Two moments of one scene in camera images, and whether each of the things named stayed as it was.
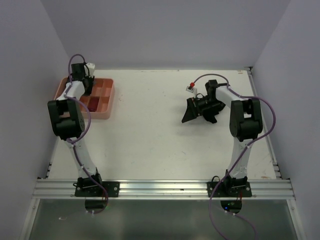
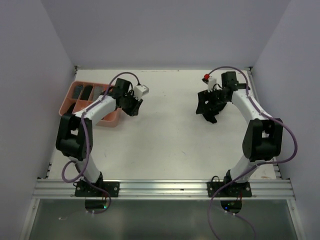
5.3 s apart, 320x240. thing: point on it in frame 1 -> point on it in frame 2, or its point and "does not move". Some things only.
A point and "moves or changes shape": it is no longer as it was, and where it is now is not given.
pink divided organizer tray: [99, 103] moves or changes shape
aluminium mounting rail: [65, 189] does not move
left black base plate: [93, 189] does not move
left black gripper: [89, 91] -> [134, 110]
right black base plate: [229, 189] does not move
